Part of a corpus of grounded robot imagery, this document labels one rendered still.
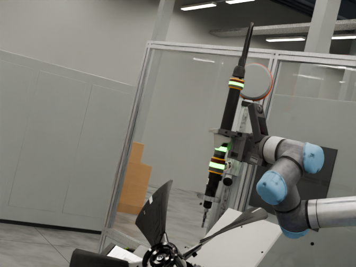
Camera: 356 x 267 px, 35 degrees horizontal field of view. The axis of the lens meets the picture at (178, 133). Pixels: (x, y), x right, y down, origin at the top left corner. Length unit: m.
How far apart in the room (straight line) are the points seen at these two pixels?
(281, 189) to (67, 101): 5.91
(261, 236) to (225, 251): 0.14
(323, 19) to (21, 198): 4.62
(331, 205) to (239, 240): 0.64
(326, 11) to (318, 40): 0.40
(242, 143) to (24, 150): 5.66
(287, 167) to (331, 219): 0.17
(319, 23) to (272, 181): 6.67
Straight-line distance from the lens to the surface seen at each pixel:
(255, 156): 1.55
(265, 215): 1.71
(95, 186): 7.45
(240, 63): 1.66
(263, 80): 2.35
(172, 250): 1.73
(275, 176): 1.40
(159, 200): 1.94
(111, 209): 3.08
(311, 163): 1.44
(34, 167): 7.15
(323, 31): 7.97
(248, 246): 2.01
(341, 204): 1.47
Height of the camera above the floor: 1.61
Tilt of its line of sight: level
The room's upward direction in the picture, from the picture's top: 13 degrees clockwise
